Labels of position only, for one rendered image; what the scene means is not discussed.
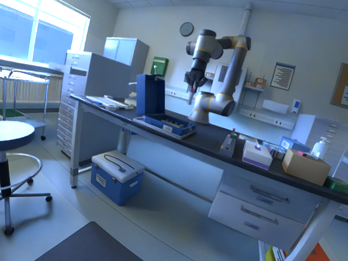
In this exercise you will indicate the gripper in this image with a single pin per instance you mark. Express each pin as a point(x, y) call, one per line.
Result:
point(199, 68)

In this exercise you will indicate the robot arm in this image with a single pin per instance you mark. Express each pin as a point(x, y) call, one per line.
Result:
point(236, 69)

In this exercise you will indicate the blue case lid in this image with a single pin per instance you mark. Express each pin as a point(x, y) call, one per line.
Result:
point(150, 93)

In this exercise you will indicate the blue transport case body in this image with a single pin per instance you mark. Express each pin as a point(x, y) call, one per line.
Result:
point(174, 126)

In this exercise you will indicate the grey tray under case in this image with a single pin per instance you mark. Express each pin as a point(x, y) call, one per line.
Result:
point(176, 136)

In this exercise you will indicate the grey slotted mailer tray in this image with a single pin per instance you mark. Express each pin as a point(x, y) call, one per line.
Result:
point(227, 146)

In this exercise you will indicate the white flat tray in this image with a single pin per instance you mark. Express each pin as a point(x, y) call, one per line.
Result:
point(107, 101)

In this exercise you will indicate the green tray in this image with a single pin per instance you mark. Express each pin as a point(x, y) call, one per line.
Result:
point(12, 114)

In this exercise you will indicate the small cardboard box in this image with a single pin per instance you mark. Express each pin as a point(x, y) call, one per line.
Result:
point(260, 83)
point(210, 75)
point(249, 84)

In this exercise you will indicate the white socket trunking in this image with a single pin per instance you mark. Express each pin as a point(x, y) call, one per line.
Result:
point(266, 118)
point(176, 91)

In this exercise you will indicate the dark marker pen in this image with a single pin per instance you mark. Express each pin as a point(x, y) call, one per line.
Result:
point(124, 108)

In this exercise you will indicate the white cupboard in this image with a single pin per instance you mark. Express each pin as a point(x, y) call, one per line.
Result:
point(125, 50)

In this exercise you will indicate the white paper dispenser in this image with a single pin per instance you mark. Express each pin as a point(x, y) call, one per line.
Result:
point(275, 106)

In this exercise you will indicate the white tape roll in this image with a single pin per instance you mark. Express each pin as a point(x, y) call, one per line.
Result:
point(110, 108)

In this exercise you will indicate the white purple tissue box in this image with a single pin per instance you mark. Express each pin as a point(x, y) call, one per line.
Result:
point(257, 156)

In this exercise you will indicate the white soap dispenser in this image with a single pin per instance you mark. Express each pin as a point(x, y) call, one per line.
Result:
point(295, 106)

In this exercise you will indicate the grey drawer cabinet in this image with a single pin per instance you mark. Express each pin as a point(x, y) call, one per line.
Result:
point(89, 77)

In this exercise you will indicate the box of coloured slides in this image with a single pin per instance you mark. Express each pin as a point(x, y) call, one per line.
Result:
point(276, 151)

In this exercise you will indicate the blue box with label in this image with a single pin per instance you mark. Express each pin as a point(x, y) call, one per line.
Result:
point(295, 145)

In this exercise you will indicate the blue cooler box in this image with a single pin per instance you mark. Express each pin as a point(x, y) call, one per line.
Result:
point(117, 178)

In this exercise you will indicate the pink small box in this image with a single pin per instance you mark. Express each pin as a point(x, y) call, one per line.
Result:
point(302, 153)

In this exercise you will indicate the brown cardboard box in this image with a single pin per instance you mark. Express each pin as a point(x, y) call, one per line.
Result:
point(304, 168)

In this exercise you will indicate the white pump bottle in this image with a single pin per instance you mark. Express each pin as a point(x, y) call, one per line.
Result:
point(319, 148)

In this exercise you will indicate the cork notice board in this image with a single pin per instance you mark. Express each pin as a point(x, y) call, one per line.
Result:
point(341, 87)

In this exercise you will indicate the white bench drawer unit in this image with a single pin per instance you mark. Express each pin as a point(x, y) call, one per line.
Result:
point(261, 213)

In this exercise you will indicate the white radiator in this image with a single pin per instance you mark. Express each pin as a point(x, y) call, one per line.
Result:
point(32, 89)

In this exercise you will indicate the window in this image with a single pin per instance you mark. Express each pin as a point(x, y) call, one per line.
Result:
point(40, 28)

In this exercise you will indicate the metal trolley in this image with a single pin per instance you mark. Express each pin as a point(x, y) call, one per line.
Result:
point(27, 76)

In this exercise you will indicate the green flat box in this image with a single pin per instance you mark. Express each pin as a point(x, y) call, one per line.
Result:
point(335, 185)

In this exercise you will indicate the blue round stool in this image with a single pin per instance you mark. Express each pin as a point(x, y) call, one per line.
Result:
point(13, 134)

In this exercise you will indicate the dark floor mat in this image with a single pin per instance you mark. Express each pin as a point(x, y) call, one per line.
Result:
point(89, 243)

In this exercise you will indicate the orange yellow floor sign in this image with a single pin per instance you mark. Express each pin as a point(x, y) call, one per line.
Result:
point(315, 254)

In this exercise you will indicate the white wall analyser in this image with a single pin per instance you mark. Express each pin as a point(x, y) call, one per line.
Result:
point(221, 80)

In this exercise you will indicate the green wall box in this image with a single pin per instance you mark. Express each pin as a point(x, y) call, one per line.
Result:
point(160, 66)

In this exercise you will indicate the grey wall clock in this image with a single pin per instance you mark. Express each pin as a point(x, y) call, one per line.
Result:
point(186, 29)

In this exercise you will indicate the white wall shelf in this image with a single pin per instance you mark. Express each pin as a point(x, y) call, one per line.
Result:
point(254, 89)

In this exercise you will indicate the framed wall notice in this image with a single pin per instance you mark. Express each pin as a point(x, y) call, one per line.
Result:
point(282, 76)

